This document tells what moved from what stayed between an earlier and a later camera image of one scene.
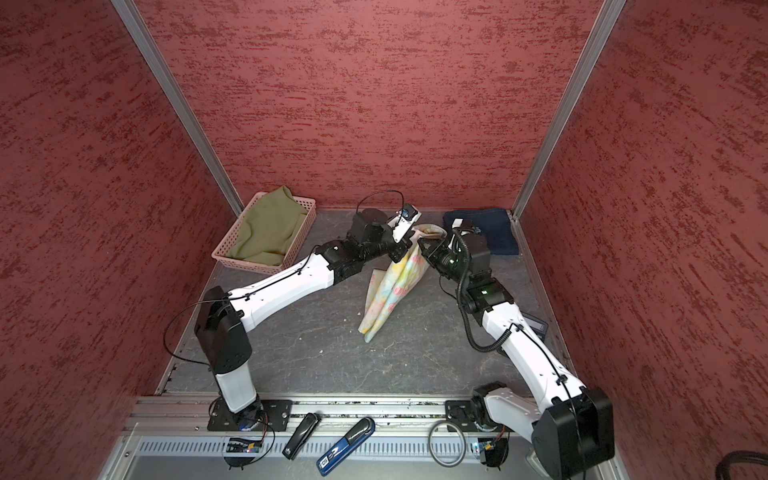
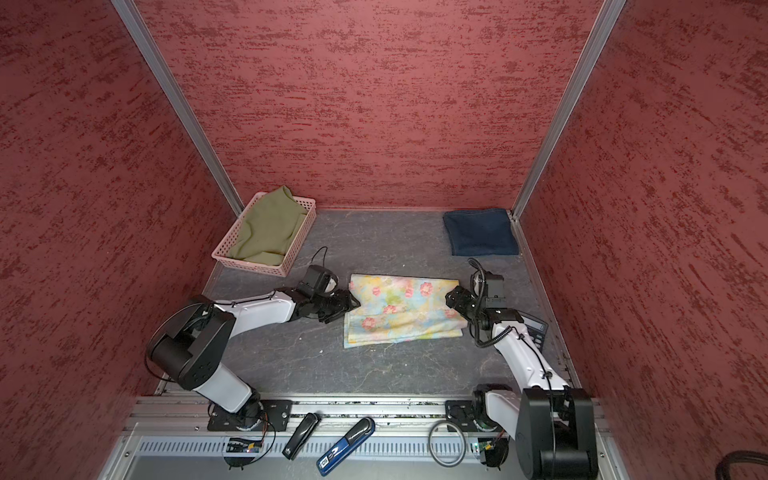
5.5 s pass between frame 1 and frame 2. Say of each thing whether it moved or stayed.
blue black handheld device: stayed
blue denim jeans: stayed
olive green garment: stayed
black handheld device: stayed
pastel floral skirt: moved
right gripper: moved
